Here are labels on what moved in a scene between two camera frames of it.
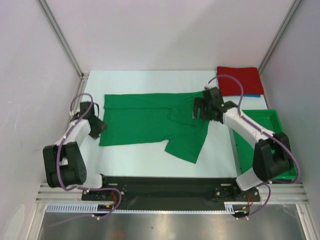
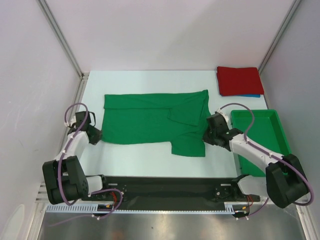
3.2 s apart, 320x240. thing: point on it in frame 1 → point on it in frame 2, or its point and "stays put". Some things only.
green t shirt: [141, 117] stays put
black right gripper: [200, 102] → [206, 138]
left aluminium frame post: [53, 22] stays put
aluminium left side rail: [84, 80] stays put
